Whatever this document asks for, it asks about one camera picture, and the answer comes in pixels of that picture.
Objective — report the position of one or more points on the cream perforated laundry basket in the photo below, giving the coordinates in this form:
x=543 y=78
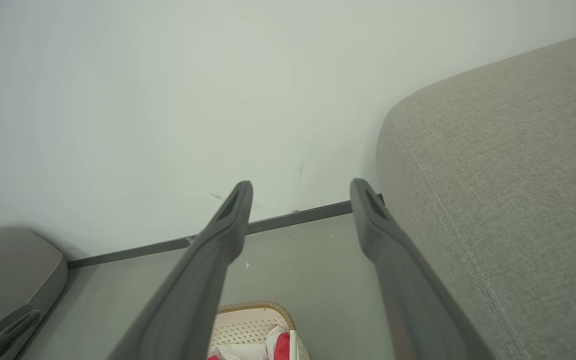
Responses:
x=248 y=327

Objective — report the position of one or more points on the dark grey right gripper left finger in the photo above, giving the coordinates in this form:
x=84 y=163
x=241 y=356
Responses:
x=203 y=280

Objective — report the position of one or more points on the dark wall baseboard strip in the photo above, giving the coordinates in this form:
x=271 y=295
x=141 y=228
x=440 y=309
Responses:
x=298 y=217

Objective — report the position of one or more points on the white and red garment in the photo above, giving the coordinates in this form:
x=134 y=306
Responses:
x=240 y=353

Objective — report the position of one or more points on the grey fabric sofa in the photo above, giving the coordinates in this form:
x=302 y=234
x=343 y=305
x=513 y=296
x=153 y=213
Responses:
x=518 y=175

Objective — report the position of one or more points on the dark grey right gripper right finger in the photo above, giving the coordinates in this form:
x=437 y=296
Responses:
x=398 y=280

